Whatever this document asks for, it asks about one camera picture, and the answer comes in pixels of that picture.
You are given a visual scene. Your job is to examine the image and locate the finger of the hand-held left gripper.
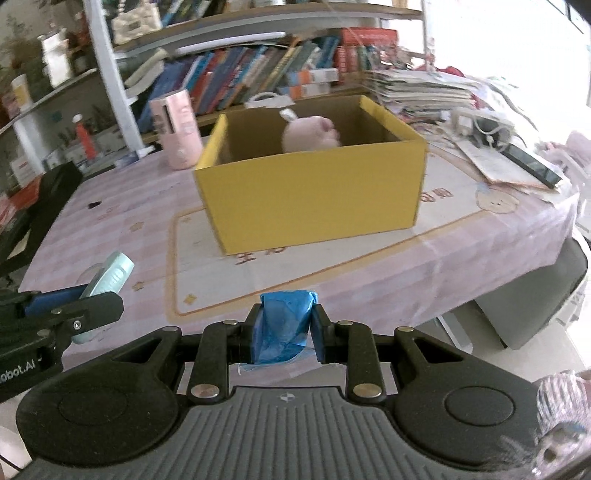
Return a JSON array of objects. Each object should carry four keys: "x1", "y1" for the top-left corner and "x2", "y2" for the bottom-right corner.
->
[
  {"x1": 44, "y1": 291, "x2": 124, "y2": 346},
  {"x1": 0, "y1": 285, "x2": 90, "y2": 324}
]

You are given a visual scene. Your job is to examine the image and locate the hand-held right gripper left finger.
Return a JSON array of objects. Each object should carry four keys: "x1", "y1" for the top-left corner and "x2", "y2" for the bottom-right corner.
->
[{"x1": 78, "y1": 304, "x2": 266, "y2": 400}]

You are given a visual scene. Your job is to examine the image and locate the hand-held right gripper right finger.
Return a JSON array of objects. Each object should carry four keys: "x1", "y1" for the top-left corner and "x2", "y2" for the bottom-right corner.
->
[{"x1": 311, "y1": 304, "x2": 490, "y2": 400}]

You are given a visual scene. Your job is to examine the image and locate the light teal case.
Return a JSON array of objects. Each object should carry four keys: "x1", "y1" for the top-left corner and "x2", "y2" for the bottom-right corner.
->
[{"x1": 74, "y1": 251, "x2": 136, "y2": 344}]

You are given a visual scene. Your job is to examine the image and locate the blue plastic bag roll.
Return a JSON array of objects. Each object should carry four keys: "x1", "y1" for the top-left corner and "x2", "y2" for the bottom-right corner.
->
[{"x1": 252, "y1": 290, "x2": 319, "y2": 367}]

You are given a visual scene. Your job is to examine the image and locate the yellow cardboard box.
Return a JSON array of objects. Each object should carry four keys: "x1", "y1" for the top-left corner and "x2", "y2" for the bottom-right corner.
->
[{"x1": 194, "y1": 95, "x2": 428, "y2": 256}]

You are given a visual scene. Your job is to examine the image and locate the large pink plush pig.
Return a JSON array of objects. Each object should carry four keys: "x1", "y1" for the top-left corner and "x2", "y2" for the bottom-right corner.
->
[{"x1": 279, "y1": 108, "x2": 342, "y2": 153}]

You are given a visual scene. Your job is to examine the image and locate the red packages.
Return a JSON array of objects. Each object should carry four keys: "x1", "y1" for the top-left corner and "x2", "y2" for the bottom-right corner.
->
[{"x1": 0, "y1": 178, "x2": 42, "y2": 222}]

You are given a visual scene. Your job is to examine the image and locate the black chair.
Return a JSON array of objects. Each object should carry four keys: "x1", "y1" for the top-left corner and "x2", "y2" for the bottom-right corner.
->
[{"x1": 0, "y1": 161, "x2": 84, "y2": 278}]

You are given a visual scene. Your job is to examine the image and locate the white box red label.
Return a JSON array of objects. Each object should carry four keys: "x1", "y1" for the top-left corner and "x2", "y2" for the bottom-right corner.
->
[{"x1": 9, "y1": 154, "x2": 40, "y2": 185}]

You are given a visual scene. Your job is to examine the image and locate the red bottle white cap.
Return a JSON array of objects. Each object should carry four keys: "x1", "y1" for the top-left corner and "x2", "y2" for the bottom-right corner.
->
[{"x1": 73, "y1": 114, "x2": 98, "y2": 160}]

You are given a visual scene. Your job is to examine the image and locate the grey chair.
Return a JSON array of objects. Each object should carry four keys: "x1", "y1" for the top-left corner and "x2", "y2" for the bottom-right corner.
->
[{"x1": 475, "y1": 237, "x2": 591, "y2": 352}]

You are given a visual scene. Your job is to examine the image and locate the pink cartoon canister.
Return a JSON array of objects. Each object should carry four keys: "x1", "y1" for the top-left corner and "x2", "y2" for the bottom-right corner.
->
[{"x1": 150, "y1": 89, "x2": 204, "y2": 169}]

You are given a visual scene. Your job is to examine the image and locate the white cup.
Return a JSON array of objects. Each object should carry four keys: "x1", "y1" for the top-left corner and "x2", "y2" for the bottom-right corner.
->
[{"x1": 11, "y1": 74, "x2": 31, "y2": 112}]

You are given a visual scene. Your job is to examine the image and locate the white shelf unit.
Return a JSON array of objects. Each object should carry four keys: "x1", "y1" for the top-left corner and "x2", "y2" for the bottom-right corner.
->
[{"x1": 0, "y1": 0, "x2": 430, "y2": 153}]

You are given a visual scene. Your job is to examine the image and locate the beige paper envelope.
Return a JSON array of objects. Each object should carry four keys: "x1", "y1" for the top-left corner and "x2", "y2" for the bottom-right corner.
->
[{"x1": 455, "y1": 136, "x2": 561, "y2": 195}]

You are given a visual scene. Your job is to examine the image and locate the black phone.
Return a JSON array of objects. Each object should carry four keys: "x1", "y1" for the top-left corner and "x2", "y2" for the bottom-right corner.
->
[{"x1": 501, "y1": 142, "x2": 564, "y2": 189}]

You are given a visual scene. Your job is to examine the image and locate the white plastic bag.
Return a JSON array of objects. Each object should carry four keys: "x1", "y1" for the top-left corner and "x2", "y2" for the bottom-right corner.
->
[{"x1": 245, "y1": 91, "x2": 296, "y2": 109}]

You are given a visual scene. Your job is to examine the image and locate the stack of papers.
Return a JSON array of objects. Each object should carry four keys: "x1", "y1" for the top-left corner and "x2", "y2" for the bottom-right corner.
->
[{"x1": 362, "y1": 67, "x2": 485, "y2": 121}]

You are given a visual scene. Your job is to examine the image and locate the orange white small box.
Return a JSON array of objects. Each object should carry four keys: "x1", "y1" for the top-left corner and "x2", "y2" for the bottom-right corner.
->
[
  {"x1": 288, "y1": 68, "x2": 340, "y2": 86},
  {"x1": 286, "y1": 83, "x2": 331, "y2": 99}
]

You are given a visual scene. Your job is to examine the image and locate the white quilted handbag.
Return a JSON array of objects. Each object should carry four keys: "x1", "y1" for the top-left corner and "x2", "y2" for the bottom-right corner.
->
[{"x1": 111, "y1": 0, "x2": 162, "y2": 44}]

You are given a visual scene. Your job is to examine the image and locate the white flat board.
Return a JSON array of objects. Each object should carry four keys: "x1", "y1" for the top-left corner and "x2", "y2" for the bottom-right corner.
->
[{"x1": 171, "y1": 31, "x2": 287, "y2": 58}]

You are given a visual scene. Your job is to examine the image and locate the row of slanted books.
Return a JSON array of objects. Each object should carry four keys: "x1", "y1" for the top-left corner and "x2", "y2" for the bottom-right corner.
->
[{"x1": 159, "y1": 0, "x2": 232, "y2": 24}]

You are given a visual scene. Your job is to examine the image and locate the white charger with cables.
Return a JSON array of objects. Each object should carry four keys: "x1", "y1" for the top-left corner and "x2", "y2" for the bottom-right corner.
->
[{"x1": 450, "y1": 108, "x2": 515, "y2": 144}]

